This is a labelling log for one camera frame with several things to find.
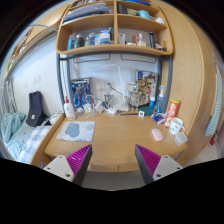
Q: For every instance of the grey cloud mouse pad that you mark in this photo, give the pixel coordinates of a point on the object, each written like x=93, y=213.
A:
x=79, y=131

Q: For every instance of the white bottle red cap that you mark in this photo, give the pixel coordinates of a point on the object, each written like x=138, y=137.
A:
x=69, y=110

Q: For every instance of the white mug with print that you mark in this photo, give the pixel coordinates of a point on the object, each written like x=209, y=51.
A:
x=176, y=126

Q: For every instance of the colourful model kit box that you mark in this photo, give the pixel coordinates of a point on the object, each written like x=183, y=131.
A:
x=143, y=89

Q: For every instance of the white desk lamp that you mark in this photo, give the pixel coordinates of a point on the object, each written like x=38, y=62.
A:
x=108, y=82

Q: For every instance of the blue robot figure box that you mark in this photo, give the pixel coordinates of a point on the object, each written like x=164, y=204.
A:
x=81, y=92

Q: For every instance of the teal blanket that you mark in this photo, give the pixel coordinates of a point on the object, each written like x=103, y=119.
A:
x=10, y=126

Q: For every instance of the blue spray bottle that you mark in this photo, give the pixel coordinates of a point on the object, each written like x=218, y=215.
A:
x=160, y=99

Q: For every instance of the black backpack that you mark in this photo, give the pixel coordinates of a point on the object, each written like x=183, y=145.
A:
x=36, y=116

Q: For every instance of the white power strip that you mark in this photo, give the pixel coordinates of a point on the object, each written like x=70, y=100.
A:
x=100, y=108

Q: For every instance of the pink computer mouse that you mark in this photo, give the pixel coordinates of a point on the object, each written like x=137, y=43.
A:
x=157, y=134

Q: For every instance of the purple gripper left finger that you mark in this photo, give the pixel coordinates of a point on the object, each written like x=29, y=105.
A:
x=72, y=167

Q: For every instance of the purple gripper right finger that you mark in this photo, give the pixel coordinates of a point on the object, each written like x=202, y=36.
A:
x=154, y=167

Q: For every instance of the wooden wall shelf unit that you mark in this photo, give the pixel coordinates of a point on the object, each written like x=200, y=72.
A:
x=137, y=26

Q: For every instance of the small white desk clock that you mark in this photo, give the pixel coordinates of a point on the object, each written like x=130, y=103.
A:
x=141, y=113

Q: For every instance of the red chips can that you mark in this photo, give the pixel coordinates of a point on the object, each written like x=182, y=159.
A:
x=172, y=110

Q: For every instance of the wooden desk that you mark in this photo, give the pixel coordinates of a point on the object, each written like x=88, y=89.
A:
x=113, y=143

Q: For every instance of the clear plastic cup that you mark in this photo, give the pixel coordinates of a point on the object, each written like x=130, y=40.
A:
x=180, y=138

